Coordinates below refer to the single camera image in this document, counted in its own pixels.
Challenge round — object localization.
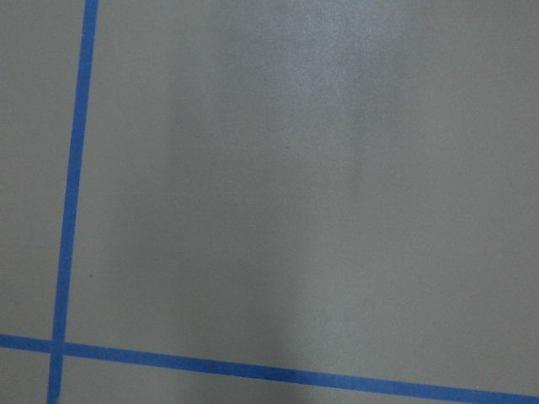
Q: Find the brown paper table cover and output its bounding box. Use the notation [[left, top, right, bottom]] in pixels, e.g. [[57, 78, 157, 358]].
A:
[[1, 1, 538, 403]]

